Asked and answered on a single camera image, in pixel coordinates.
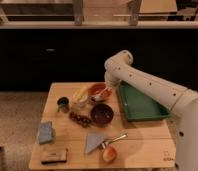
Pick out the white handled dish brush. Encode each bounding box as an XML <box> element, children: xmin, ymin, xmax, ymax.
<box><xmin>92</xmin><ymin>88</ymin><xmax>108</xmax><ymax>101</ymax></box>

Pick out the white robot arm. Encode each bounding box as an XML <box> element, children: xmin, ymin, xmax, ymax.
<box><xmin>104</xmin><ymin>50</ymin><xmax>198</xmax><ymax>171</ymax></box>

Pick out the orange red bowl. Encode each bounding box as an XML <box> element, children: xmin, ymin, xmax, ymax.
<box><xmin>88</xmin><ymin>83</ymin><xmax>112</xmax><ymax>101</ymax></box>

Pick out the dark maroon bowl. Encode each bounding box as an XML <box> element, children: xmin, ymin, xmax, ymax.
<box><xmin>90</xmin><ymin>103</ymin><xmax>114</xmax><ymax>127</ymax></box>

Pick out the wooden block brush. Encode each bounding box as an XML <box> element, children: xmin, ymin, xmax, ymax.
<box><xmin>41</xmin><ymin>149</ymin><xmax>68</xmax><ymax>164</ymax></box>

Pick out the clear cup with corn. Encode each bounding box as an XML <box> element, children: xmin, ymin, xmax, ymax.
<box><xmin>72</xmin><ymin>87</ymin><xmax>88</xmax><ymax>108</ymax></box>

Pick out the bunch of dark grapes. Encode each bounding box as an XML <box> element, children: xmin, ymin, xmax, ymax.
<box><xmin>69</xmin><ymin>112</ymin><xmax>92</xmax><ymax>127</ymax></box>

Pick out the dark green mug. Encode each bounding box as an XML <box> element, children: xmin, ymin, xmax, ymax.
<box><xmin>57</xmin><ymin>97</ymin><xmax>69</xmax><ymax>113</ymax></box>

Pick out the green plastic tray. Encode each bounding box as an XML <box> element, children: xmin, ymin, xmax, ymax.
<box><xmin>119</xmin><ymin>82</ymin><xmax>170</xmax><ymax>122</ymax></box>

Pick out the grey folded cloth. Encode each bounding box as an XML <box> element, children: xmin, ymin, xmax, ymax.
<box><xmin>85</xmin><ymin>132</ymin><xmax>107</xmax><ymax>154</ymax></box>

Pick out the blue sponge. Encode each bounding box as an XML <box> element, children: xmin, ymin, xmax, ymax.
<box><xmin>38</xmin><ymin>121</ymin><xmax>54</xmax><ymax>145</ymax></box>

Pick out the small orange frying pan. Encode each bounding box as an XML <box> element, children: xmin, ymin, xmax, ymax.
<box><xmin>102</xmin><ymin>134</ymin><xmax>127</xmax><ymax>163</ymax></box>

